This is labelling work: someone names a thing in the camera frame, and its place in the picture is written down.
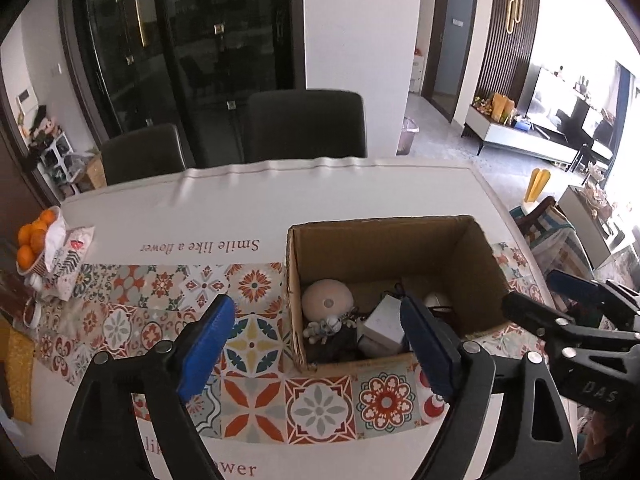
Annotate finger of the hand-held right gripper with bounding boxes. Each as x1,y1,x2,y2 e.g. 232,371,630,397
501,290,640,361
545,269,640,332

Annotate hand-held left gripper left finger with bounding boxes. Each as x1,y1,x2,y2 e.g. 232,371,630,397
54,293,237,480

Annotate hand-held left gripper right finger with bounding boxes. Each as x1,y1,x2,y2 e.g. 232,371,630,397
398,294,582,480

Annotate white power strip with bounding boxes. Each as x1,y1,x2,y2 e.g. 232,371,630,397
362,295,407,354

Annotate black cable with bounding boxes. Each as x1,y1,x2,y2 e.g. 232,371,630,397
344,284,412,333

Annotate black power adapter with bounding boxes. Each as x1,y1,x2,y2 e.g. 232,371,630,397
311,331,370,362

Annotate white bear figurine keychain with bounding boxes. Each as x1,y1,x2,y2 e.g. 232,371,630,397
304,315,344,344

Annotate cardboard box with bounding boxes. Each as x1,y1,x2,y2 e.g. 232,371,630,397
283,214,512,374

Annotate grey round ball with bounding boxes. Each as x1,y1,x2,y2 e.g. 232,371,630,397
301,279,357,322

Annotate person's right hand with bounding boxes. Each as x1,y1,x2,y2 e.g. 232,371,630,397
577,405,640,467

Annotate armchair with striped blanket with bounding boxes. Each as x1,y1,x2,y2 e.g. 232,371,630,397
509,195,597,272

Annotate cluttered coffee table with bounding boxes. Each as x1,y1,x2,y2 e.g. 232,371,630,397
556,184,637,267

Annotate yellow stool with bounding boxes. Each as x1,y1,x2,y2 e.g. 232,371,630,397
524,168,551,202

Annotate patterned tablecloth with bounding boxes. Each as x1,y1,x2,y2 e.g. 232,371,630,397
30,156,553,480

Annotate white low media cabinet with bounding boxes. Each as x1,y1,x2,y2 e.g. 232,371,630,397
461,104,582,172

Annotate leaf patterned snack bag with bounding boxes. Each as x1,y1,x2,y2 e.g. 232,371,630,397
42,214,96,302

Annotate small brown rimmed bowl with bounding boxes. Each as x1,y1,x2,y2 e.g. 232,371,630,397
22,297,44,332

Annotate yellow woven placemat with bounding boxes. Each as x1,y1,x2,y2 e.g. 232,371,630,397
0,319,35,424

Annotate dark grey dining chair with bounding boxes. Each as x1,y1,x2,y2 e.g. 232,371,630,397
244,89,369,164
101,123,189,186

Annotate pile of oranges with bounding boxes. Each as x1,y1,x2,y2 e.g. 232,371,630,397
16,208,57,274

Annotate wicker basket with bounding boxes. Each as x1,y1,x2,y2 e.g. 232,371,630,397
82,152,107,191

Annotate pink waste bin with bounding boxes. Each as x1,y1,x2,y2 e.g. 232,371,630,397
397,117,420,156

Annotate dark chair back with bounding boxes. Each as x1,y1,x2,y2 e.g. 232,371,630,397
0,422,57,480

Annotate white storage rack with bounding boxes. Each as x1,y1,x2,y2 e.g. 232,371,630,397
36,131,77,197

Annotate stacked white boxes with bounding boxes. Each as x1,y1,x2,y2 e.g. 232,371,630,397
409,49,426,94

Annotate dark framed interior door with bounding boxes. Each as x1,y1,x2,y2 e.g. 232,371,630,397
421,0,479,122

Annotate dark glass door cabinet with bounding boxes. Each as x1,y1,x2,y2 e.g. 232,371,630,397
59,0,307,163

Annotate gold wall ornament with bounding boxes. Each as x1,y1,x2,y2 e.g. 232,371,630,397
502,0,524,37

